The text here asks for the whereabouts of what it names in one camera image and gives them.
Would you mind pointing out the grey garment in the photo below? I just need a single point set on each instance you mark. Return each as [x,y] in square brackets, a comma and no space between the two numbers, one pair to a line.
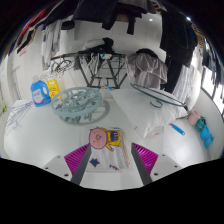
[146,70]

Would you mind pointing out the black folding drying rack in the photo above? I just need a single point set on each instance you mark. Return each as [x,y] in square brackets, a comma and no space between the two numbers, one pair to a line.
[100,56]

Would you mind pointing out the pink bucket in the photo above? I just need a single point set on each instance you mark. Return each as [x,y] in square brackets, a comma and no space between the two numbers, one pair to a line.
[193,117]

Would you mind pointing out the white pillow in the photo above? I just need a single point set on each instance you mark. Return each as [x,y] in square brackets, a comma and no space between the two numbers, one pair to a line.
[143,110]

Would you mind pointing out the row of hanging clothes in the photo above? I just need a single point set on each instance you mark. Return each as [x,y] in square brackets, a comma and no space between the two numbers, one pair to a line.
[100,8]

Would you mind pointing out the white cartoon print towel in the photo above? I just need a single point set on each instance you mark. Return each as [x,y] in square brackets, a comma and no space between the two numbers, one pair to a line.
[103,140]

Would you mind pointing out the teal plastic items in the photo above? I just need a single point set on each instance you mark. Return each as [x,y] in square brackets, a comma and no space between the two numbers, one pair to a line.
[205,133]

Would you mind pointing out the white cloth bundle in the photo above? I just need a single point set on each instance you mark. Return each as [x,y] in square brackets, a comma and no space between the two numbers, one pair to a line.
[93,44]

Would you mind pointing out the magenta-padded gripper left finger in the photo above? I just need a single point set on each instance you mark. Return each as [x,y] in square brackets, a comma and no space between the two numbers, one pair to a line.
[77,160]

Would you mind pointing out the round pale green peg hanger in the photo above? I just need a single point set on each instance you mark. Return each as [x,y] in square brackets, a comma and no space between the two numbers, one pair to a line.
[76,100]

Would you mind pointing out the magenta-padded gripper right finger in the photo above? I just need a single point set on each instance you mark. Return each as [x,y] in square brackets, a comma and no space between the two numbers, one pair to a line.
[146,159]

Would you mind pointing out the blue detergent bottle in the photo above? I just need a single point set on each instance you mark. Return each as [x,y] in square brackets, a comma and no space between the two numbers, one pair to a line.
[40,93]

